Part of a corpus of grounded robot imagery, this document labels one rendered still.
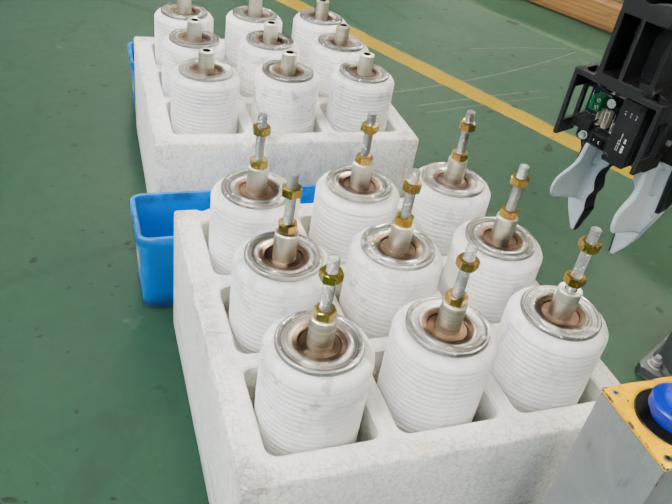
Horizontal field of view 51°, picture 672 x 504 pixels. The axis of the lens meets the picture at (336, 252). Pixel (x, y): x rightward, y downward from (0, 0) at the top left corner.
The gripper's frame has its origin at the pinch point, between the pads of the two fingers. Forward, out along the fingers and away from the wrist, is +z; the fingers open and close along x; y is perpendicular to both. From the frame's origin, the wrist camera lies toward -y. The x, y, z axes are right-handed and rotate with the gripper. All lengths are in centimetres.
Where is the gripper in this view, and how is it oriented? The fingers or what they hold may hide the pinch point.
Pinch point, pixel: (603, 224)
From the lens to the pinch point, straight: 64.6
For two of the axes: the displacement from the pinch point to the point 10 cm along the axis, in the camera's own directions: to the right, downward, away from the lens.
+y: -7.7, 2.8, -5.7
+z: -1.4, 8.0, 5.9
